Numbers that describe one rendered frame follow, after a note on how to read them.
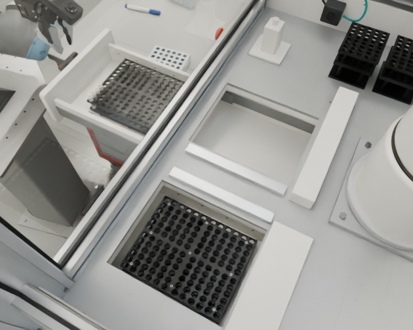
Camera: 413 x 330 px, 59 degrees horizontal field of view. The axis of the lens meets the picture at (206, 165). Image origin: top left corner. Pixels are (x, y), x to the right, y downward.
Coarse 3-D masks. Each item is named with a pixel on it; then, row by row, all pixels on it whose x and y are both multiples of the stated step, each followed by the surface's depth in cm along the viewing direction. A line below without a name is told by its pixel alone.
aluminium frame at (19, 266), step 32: (256, 0) 101; (384, 0) 90; (224, 64) 93; (192, 96) 83; (128, 192) 71; (0, 224) 42; (96, 224) 67; (0, 256) 44; (32, 256) 50; (32, 288) 51; (64, 288) 65; (64, 320) 49
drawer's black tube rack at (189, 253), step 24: (168, 216) 81; (192, 216) 78; (168, 240) 75; (192, 240) 78; (216, 240) 75; (240, 240) 75; (144, 264) 72; (168, 264) 75; (192, 264) 72; (216, 264) 72; (240, 264) 76; (168, 288) 70; (192, 288) 70; (216, 288) 73; (216, 312) 68
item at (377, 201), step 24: (408, 120) 56; (360, 144) 81; (384, 144) 62; (408, 144) 55; (360, 168) 73; (384, 168) 61; (408, 168) 56; (360, 192) 70; (384, 192) 63; (408, 192) 58; (336, 216) 72; (360, 216) 70; (384, 216) 66; (408, 216) 61; (384, 240) 68; (408, 240) 67
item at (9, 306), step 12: (0, 288) 41; (0, 300) 29; (12, 300) 36; (24, 300) 46; (0, 312) 23; (12, 312) 26; (24, 312) 31; (36, 312) 38; (48, 312) 49; (0, 324) 19; (12, 324) 21; (24, 324) 24; (36, 324) 28; (48, 324) 33; (60, 324) 42
